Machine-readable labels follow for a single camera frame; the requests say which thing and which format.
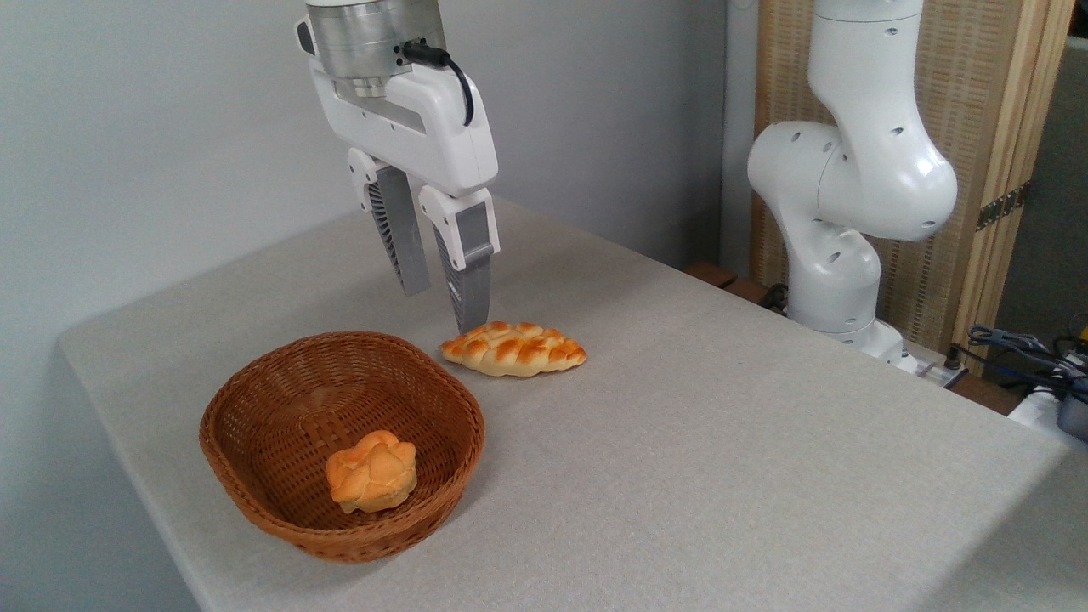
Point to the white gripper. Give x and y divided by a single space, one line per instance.
425 127

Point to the round bread roll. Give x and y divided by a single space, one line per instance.
374 472

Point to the dark metal screen hinge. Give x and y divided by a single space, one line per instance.
1003 206

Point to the white power strip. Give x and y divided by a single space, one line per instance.
1033 408

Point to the long braided bread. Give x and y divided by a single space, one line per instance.
514 348

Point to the brown wicker basket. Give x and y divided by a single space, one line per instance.
272 425

